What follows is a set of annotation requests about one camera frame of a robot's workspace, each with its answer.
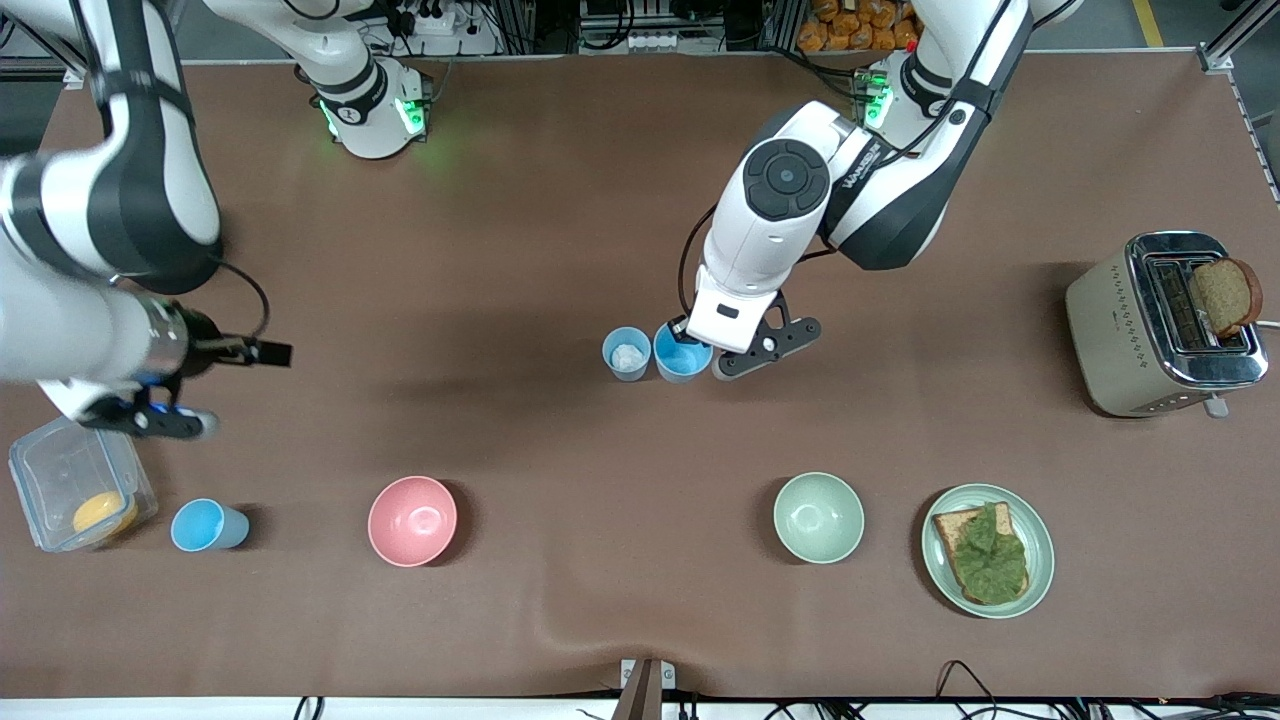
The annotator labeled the pink bowl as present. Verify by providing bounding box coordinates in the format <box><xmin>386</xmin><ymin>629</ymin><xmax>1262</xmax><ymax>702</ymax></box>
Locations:
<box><xmin>367</xmin><ymin>476</ymin><xmax>459</xmax><ymax>569</ymax></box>

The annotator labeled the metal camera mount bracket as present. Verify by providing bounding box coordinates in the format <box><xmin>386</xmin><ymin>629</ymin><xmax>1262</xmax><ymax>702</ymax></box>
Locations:
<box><xmin>618</xmin><ymin>657</ymin><xmax>678</xmax><ymax>720</ymax></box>

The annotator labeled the blue cup with white wad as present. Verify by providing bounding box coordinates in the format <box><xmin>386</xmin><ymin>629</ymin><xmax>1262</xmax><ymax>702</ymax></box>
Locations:
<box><xmin>602</xmin><ymin>327</ymin><xmax>654</xmax><ymax>383</ymax></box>

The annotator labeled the green lettuce leaf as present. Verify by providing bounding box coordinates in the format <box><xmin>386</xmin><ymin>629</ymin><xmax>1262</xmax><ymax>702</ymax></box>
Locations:
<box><xmin>948</xmin><ymin>503</ymin><xmax>1030</xmax><ymax>605</ymax></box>

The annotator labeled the pale green plate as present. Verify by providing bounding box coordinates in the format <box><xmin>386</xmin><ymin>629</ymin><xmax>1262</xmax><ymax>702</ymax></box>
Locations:
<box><xmin>921</xmin><ymin>484</ymin><xmax>1056</xmax><ymax>620</ymax></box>

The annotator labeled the pale green bowl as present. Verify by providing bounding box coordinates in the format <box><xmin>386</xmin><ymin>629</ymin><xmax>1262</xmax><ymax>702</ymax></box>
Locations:
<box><xmin>773</xmin><ymin>472</ymin><xmax>866</xmax><ymax>566</ymax></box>

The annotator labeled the brown toast slice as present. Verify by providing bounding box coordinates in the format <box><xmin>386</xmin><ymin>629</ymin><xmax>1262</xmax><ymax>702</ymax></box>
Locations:
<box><xmin>1187</xmin><ymin>257</ymin><xmax>1265</xmax><ymax>340</ymax></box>

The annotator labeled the beige chrome toaster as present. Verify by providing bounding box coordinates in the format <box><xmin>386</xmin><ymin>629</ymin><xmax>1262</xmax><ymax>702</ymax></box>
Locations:
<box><xmin>1064</xmin><ymin>231</ymin><xmax>1271</xmax><ymax>420</ymax></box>

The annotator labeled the orange round food piece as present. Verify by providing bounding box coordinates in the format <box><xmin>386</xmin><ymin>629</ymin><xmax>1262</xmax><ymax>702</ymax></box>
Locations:
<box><xmin>72</xmin><ymin>490</ymin><xmax>139</xmax><ymax>537</ymax></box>

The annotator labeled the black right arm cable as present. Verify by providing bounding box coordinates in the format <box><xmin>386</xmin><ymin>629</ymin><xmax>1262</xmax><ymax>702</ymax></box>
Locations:
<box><xmin>208</xmin><ymin>257</ymin><xmax>273</xmax><ymax>343</ymax></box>

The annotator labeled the clear plastic container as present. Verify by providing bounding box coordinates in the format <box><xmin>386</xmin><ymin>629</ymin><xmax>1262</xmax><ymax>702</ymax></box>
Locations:
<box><xmin>8</xmin><ymin>414</ymin><xmax>160</xmax><ymax>554</ymax></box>

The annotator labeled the blue plastic cup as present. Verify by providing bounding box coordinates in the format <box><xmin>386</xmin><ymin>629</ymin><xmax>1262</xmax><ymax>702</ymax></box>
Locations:
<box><xmin>653</xmin><ymin>321</ymin><xmax>715</xmax><ymax>385</ymax></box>
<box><xmin>170</xmin><ymin>498</ymin><xmax>251</xmax><ymax>553</ymax></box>

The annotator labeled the aluminium frame profile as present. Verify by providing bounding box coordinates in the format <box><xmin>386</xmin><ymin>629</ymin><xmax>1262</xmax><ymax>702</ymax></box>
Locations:
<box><xmin>0</xmin><ymin>10</ymin><xmax>91</xmax><ymax>91</ymax></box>
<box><xmin>1198</xmin><ymin>0</ymin><xmax>1280</xmax><ymax>206</ymax></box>

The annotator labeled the bag of orange buns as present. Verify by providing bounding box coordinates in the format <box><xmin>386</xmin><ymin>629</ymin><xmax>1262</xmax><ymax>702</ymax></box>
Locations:
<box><xmin>796</xmin><ymin>0</ymin><xmax>923</xmax><ymax>54</ymax></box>

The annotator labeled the white power strip with plugs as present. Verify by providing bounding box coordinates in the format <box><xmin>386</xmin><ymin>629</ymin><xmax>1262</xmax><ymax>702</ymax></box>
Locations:
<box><xmin>392</xmin><ymin>3</ymin><xmax>463</xmax><ymax>37</ymax></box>

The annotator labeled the brown table cloth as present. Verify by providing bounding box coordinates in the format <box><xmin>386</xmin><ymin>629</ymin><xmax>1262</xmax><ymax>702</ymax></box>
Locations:
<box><xmin>0</xmin><ymin>52</ymin><xmax>1280</xmax><ymax>701</ymax></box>

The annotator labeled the bread slice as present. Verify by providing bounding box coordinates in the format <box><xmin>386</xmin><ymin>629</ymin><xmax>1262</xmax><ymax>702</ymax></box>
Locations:
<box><xmin>932</xmin><ymin>503</ymin><xmax>1032</xmax><ymax>607</ymax></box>

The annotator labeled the black looped cable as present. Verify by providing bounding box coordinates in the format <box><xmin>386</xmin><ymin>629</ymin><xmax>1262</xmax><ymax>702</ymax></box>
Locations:
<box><xmin>934</xmin><ymin>659</ymin><xmax>1003</xmax><ymax>720</ymax></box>

